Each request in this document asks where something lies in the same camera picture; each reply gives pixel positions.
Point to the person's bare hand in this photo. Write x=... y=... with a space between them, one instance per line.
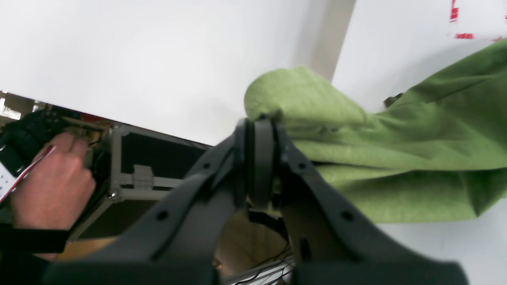
x=56 y=191

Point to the olive green t-shirt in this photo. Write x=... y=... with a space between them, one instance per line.
x=437 y=153

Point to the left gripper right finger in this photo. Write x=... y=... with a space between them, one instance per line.
x=333 y=242

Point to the black aluminium-edged case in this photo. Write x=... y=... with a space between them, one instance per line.
x=133 y=168

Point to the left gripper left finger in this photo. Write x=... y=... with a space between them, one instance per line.
x=174 y=243

